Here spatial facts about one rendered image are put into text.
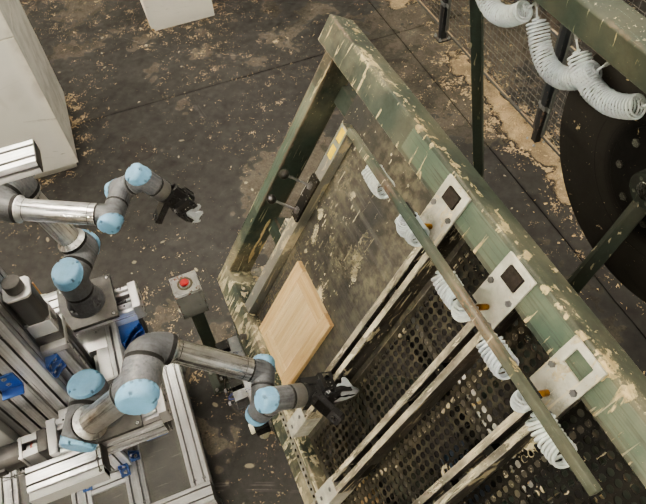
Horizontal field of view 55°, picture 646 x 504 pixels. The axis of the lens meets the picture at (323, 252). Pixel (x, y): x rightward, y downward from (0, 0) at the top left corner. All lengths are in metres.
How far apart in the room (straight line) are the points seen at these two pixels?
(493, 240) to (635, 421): 0.49
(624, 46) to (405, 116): 0.57
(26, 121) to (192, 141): 1.12
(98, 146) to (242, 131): 1.08
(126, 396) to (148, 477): 1.42
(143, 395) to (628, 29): 1.56
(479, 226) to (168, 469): 2.10
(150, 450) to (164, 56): 3.51
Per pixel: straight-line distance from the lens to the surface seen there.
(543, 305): 1.45
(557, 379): 1.44
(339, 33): 2.12
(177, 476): 3.16
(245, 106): 4.98
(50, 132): 4.65
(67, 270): 2.53
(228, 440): 3.39
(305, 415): 2.26
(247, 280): 2.77
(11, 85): 4.43
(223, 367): 1.97
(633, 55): 1.74
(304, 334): 2.32
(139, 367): 1.83
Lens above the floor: 3.12
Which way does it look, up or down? 53 degrees down
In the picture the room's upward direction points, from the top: 5 degrees counter-clockwise
